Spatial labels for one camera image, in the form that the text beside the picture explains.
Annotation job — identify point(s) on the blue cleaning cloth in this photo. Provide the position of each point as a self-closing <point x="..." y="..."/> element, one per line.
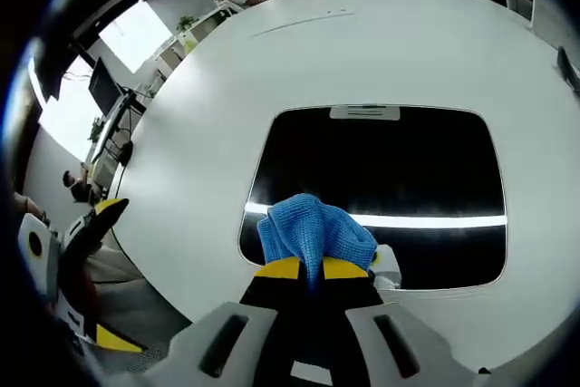
<point x="312" y="233"/>

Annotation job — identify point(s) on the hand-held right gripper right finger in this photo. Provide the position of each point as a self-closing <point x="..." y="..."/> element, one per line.
<point x="399" y="337"/>

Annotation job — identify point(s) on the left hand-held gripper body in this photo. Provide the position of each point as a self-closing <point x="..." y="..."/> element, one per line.
<point x="38" y="251"/>

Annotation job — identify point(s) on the grey desk partition panel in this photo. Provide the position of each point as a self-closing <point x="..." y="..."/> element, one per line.
<point x="555" y="15"/>

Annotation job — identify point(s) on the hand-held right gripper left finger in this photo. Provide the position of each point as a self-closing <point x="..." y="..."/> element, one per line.
<point x="217" y="341"/>

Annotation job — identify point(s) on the dark curved object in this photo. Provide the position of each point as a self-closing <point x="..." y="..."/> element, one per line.
<point x="568" y="70"/>

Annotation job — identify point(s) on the green potted plant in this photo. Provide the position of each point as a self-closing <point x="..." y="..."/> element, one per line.
<point x="186" y="23"/>

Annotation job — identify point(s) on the black monitor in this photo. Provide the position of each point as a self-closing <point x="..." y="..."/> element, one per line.
<point x="104" y="85"/>

